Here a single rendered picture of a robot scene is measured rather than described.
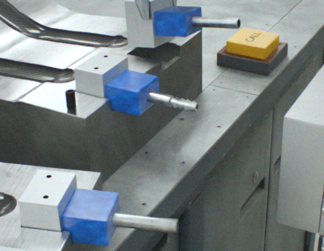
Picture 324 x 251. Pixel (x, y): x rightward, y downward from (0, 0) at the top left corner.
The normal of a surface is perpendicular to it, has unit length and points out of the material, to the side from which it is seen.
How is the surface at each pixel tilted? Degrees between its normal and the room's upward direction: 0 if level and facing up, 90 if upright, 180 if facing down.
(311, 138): 90
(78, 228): 90
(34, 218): 90
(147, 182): 0
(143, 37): 82
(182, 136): 0
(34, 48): 2
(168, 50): 90
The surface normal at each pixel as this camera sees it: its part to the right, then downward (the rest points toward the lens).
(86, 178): -0.03, -0.87
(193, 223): 0.87, 0.22
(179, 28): -0.50, 0.32
